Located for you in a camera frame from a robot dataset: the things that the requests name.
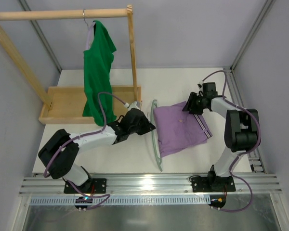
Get purple trousers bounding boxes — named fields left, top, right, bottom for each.
left=153, top=101, right=212, bottom=157

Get mint green clothes hanger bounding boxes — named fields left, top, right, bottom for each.
left=150, top=99, right=163, bottom=172

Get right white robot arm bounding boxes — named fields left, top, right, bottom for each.
left=183, top=82, right=261, bottom=193

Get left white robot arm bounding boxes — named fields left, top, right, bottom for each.
left=38, top=108, right=156, bottom=193

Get purple clothes hanger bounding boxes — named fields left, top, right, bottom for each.
left=82, top=9, right=96, bottom=50

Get green t-shirt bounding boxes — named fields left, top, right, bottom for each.
left=82, top=20, right=117, bottom=127

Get wooden clothes rack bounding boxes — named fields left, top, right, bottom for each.
left=0, top=4, right=142, bottom=125

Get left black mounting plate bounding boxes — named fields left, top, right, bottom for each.
left=64, top=178, right=107, bottom=194

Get black mounting plate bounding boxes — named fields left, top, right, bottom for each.
left=64, top=178, right=107, bottom=194
left=189, top=176, right=236, bottom=193

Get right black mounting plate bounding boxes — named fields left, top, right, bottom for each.
left=189, top=176, right=236, bottom=193

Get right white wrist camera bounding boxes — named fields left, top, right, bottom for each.
left=197, top=83, right=203, bottom=91

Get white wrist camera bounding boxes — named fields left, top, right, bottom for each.
left=124, top=101, right=142, bottom=111
left=197, top=83, right=203, bottom=91

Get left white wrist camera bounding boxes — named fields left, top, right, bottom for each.
left=124, top=101, right=142, bottom=111

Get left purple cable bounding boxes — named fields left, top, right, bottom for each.
left=43, top=91, right=130, bottom=210

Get aluminium frame post right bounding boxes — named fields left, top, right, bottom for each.
left=224, top=0, right=276, bottom=174

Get aluminium frame post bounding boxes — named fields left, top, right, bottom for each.
left=17, top=0, right=62, bottom=73
left=224, top=0, right=276, bottom=174

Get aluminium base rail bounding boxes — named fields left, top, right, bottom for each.
left=19, top=173, right=282, bottom=196

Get slotted cable duct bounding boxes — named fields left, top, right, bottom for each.
left=29, top=194, right=210, bottom=206

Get aluminium frame post left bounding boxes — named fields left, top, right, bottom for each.
left=17, top=0, right=62, bottom=73

